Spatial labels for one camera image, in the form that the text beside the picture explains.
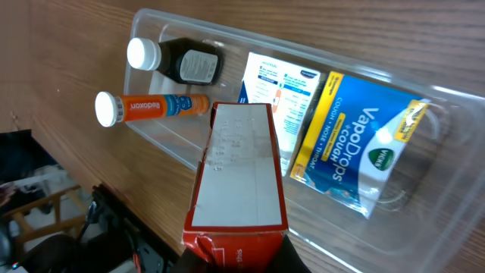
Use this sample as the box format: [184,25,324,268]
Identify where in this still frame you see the white plaster box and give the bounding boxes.
[238,52,321,175]

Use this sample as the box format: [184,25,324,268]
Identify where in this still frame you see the blue yellow VapoDrops box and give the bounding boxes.
[290,71,430,218]

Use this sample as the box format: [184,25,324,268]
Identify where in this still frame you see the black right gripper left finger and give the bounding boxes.
[170,249,214,273]

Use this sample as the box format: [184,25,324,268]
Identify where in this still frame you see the clear plastic container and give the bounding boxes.
[124,8,484,272]

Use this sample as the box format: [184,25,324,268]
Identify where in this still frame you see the red medicine box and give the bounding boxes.
[183,102,288,272]

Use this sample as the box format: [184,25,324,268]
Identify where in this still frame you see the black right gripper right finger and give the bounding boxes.
[265,235,311,273]

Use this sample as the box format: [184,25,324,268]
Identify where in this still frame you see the orange vitamin tube white cap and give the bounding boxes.
[95,91,209,127]

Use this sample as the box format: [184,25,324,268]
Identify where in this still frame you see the wooden chair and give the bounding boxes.
[1,185,91,265]

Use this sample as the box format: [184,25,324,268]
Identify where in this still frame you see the dark syrup bottle white cap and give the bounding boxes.
[127,37,223,86]

